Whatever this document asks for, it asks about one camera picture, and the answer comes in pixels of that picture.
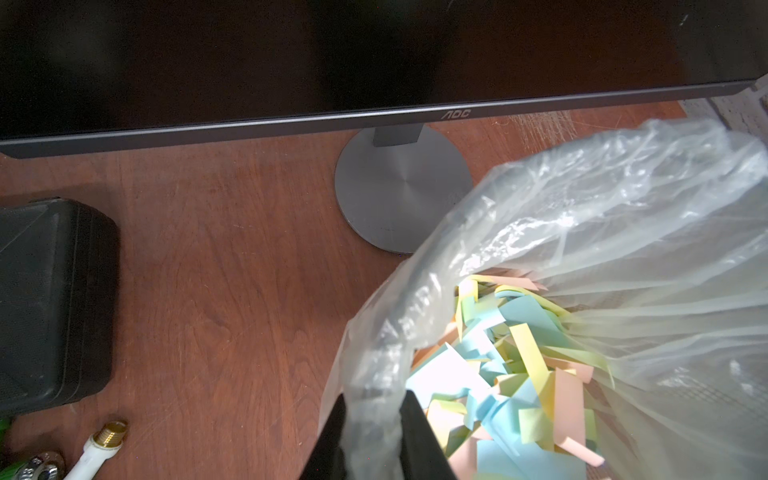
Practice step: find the white pipe fitting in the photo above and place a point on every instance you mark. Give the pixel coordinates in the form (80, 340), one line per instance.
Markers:
(100, 447)

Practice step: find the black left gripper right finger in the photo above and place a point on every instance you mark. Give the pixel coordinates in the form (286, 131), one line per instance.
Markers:
(421, 456)

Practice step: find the green pipe fitting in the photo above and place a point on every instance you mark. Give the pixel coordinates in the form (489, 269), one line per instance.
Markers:
(47, 465)

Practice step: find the black AOC monitor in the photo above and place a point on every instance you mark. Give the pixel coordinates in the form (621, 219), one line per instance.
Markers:
(95, 76)

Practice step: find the pile of discarded sticky notes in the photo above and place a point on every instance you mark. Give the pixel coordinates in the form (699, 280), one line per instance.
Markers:
(504, 390)

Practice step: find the clear plastic bin liner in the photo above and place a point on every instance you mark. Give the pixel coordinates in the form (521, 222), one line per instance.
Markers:
(655, 242)

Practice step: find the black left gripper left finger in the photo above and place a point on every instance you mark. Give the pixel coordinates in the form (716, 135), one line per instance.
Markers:
(326, 461)

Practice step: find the grey round monitor stand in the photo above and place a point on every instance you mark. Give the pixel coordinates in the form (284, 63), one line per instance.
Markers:
(395, 184)

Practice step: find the black plastic tool case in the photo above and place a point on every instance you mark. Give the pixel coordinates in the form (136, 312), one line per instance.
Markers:
(59, 279)

